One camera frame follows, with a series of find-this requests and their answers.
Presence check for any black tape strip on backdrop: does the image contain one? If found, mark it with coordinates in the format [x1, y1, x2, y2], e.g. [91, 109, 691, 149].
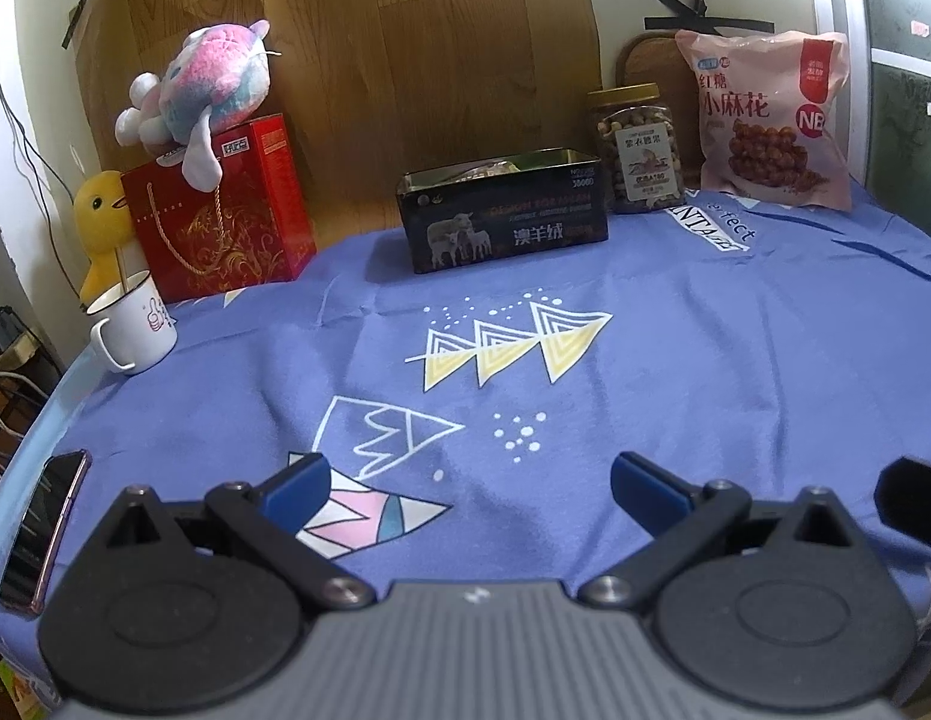
[62, 0, 92, 51]

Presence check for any white enamel mug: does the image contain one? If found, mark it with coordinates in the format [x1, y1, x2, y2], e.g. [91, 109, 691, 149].
[86, 270, 179, 376]

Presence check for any black cable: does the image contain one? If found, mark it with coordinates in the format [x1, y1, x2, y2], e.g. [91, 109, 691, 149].
[0, 15, 85, 248]

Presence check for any pink snack bag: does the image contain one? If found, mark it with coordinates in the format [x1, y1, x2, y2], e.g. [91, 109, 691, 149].
[675, 28, 855, 212]

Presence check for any smartphone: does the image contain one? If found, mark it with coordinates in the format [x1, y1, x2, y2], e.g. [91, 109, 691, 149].
[0, 450, 92, 620]

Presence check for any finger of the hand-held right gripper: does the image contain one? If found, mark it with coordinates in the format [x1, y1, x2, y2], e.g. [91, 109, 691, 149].
[874, 456, 931, 535]

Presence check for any pink and blue plush toy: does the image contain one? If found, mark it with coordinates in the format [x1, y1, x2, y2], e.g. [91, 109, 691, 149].
[115, 19, 282, 192]

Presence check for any long black tape strip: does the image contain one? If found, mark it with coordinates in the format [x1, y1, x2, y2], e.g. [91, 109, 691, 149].
[643, 13, 776, 32]

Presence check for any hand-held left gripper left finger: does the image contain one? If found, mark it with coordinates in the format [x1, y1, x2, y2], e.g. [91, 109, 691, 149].
[90, 454, 376, 612]

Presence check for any dark green panel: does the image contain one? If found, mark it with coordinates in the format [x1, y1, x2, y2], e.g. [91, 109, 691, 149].
[855, 0, 931, 192]

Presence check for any wooden cutting board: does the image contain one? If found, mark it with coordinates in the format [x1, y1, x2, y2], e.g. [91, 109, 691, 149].
[619, 30, 699, 91]

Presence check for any yellow duck plush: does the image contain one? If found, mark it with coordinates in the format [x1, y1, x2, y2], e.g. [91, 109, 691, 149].
[73, 170, 132, 308]

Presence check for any purple printed tablecloth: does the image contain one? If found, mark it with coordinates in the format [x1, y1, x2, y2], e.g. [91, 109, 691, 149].
[0, 172, 931, 691]

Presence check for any wood-grain backdrop sheet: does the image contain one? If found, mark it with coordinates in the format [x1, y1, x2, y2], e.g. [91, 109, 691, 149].
[73, 0, 605, 256]

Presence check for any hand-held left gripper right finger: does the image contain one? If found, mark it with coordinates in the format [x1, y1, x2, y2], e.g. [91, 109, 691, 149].
[581, 452, 864, 612]

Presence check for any black metal tin box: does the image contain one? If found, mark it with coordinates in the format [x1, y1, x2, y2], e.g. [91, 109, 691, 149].
[396, 148, 610, 275]

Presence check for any red gift bag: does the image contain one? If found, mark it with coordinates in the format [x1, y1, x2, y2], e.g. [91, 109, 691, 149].
[120, 112, 318, 305]

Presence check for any nut jar with yellow lid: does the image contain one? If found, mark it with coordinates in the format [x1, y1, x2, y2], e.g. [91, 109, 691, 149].
[586, 84, 687, 215]

